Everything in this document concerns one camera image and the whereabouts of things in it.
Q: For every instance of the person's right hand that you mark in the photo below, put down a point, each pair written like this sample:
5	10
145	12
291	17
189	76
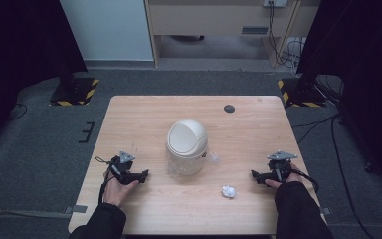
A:
286	177

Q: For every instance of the person's left hand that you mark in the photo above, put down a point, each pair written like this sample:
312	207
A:
117	191

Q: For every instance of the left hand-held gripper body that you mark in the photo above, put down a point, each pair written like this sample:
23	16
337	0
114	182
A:
123	167

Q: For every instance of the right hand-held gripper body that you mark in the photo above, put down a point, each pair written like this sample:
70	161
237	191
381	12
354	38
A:
278	166

